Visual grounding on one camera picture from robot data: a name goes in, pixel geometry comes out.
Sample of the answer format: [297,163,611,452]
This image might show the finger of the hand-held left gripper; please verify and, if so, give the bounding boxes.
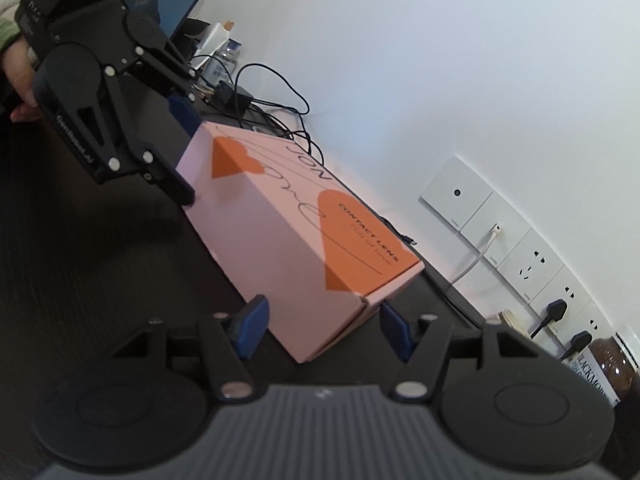
[126,11,199,137]
[54,66,197,207]

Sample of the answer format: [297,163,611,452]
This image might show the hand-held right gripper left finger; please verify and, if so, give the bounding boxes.
[107,296,271,403]

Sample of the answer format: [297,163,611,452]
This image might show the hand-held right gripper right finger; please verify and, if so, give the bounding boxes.
[380,301,543,403]

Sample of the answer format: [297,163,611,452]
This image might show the pink cardboard box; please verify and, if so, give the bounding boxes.
[175,121,426,365]

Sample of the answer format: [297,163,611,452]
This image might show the person's left hand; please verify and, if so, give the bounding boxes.
[0,37,45,123]

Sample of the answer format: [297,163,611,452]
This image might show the white squeeze tube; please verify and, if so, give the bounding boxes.
[191,20,236,72]

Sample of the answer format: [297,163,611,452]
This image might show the clear plastic bottle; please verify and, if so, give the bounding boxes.
[209,38,247,87]

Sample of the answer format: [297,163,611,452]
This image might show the black power adapter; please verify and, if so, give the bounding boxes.
[215,82,254,114]

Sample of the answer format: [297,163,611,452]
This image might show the beige round suction holder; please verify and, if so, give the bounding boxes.
[496,309,532,342]

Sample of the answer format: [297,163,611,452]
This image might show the black power plug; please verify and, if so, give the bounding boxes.
[529,299,569,339]

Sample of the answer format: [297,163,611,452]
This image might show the brown supplement bottle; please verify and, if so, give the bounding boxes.
[566,332,639,409]

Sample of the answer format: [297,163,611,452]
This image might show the tangled black cables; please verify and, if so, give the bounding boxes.
[190,62,327,162]

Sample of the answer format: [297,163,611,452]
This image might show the white charging cable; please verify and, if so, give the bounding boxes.
[446,224,504,287]

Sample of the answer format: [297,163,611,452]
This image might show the white wall socket row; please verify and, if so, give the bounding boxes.
[418,154,622,352]

